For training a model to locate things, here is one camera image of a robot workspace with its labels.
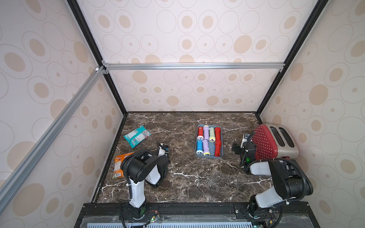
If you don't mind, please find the silver aluminium rail left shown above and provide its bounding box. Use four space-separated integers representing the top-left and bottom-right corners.
1 66 106 213

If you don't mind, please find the light green flashlight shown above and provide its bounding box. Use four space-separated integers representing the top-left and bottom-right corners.
209 127 216 143

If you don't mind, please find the red polka dot toaster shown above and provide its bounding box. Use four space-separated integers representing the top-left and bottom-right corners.
252 124 299 160

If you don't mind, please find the blue flashlight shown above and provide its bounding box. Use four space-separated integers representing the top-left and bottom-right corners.
196 139 203 155

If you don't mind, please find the black frame post left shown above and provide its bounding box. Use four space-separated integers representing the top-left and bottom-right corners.
67 0 128 115

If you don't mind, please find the silver aluminium rail back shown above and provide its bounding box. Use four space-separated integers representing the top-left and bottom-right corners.
105 62 285 71

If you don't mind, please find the orange snack packet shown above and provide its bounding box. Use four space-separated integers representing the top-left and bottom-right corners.
113 153 133 179

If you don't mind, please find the silver aluminium rail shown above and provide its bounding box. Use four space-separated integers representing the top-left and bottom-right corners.
1 66 106 213
105 62 285 71

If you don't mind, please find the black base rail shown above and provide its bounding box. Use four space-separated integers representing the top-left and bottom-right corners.
75 202 319 228

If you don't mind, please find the black frame post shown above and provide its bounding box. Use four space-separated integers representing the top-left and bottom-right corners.
256 0 329 117
67 0 128 115

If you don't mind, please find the teal snack packet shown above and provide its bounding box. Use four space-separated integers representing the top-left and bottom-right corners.
124 125 152 148

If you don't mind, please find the blue plastic storage box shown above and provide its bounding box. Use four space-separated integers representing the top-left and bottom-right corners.
195 124 223 159

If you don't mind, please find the black frame post right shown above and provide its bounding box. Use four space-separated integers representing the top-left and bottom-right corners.
256 0 329 117

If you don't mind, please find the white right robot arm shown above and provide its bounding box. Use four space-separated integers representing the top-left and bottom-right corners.
232 134 314 217

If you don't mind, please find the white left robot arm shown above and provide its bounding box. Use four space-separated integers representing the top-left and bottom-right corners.
119 142 170 214

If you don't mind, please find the red flashlight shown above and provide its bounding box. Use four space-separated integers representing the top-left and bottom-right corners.
197 126 204 140
215 140 221 157
214 127 221 141

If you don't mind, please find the purple flashlight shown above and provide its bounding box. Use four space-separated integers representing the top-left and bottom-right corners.
202 139 210 156
203 125 210 141

